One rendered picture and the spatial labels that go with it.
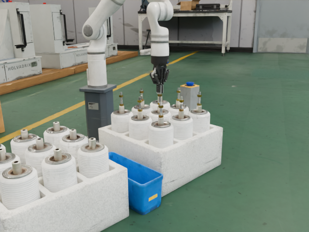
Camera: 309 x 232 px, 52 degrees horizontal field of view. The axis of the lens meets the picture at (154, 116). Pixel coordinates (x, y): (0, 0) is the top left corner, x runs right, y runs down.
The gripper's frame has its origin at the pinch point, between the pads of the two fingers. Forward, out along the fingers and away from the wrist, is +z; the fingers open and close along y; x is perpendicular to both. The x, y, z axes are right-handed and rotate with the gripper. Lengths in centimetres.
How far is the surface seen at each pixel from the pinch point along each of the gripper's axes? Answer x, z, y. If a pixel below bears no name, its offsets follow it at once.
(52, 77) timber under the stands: 207, 33, 121
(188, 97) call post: -1.3, 9.3, 26.0
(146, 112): 7.1, 11.6, 0.6
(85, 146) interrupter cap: 0.7, 10.0, -45.4
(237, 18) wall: 124, -26, 497
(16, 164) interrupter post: 4, 7, -68
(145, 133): -1.4, 15.4, -13.9
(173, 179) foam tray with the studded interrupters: -16.1, 30.2, -17.5
